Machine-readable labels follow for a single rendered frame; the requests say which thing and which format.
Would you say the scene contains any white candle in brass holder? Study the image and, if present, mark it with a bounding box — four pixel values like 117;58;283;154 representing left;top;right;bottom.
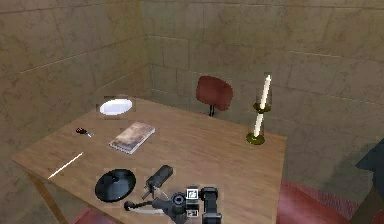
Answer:
245;73;273;146

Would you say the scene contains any black round plate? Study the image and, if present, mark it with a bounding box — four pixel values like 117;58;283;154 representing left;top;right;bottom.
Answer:
94;168;137;203

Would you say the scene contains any dark grey angular furniture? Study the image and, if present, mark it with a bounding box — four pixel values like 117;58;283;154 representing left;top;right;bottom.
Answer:
349;137;384;224

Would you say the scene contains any red black key fob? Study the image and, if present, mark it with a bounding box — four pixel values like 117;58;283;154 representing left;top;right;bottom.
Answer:
75;127;94;138

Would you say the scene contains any red chair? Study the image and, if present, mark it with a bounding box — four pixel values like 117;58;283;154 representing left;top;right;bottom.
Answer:
195;75;234;118

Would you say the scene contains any red rug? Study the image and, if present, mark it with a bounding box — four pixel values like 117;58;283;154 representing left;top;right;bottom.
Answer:
70;178;384;224

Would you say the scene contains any brown hardcover book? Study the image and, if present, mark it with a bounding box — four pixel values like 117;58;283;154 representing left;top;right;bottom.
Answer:
108;121;157;155

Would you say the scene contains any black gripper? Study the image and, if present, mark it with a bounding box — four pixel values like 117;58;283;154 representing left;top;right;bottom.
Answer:
123;185;188;224

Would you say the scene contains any brown wooden table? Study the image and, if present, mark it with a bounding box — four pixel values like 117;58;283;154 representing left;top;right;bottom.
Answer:
9;96;288;224

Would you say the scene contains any thin white pencil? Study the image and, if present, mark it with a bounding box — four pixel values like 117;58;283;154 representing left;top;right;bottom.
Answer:
47;151;85;180

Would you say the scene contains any white round plate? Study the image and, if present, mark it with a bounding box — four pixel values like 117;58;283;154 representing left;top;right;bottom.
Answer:
99;98;133;117

